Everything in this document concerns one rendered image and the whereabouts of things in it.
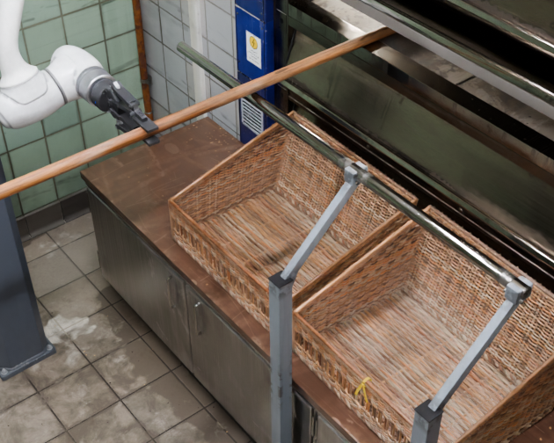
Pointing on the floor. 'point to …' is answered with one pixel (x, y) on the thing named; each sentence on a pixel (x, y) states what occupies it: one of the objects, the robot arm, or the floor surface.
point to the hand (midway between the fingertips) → (146, 129)
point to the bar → (281, 418)
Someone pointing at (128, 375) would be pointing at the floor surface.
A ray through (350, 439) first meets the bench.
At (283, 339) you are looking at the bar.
